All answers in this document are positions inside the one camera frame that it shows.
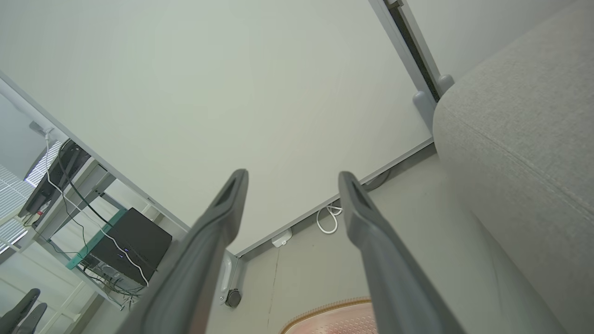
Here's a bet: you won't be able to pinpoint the grey fabric sofa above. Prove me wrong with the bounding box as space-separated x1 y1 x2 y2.
433 0 594 334

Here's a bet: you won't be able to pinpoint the long white cable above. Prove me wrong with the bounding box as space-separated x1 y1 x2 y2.
44 131 149 287

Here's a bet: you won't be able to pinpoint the white window blinds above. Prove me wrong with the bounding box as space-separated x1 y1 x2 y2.
0 139 64 254

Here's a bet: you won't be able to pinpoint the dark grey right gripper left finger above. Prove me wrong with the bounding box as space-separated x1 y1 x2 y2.
116 169 249 334

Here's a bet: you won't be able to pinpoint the white power adapter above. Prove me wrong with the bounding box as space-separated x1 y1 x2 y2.
271 229 293 248

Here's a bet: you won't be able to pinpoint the white partition panel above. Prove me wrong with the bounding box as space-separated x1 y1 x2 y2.
369 0 576 131
0 0 435 308

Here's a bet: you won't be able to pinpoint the grey metal desk frame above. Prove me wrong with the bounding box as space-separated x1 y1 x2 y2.
0 158 188 309

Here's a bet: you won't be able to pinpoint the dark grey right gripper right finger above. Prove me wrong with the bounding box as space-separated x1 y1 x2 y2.
338 171 465 334

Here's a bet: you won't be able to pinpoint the black monitor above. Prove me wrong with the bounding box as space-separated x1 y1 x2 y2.
19 139 91 228

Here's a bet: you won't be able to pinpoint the teal shelf board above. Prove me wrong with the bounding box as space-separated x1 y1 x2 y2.
65 209 129 271

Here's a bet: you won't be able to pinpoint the black computer tower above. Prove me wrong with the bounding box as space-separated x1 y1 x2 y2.
86 208 173 286

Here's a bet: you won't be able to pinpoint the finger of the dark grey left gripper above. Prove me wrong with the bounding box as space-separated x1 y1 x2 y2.
14 303 47 334
0 289 41 333

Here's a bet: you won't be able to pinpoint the beige perforated laundry basket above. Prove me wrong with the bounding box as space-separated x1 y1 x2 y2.
280 297 378 334

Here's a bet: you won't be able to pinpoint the white looped cable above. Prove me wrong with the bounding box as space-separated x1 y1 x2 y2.
316 204 343 234

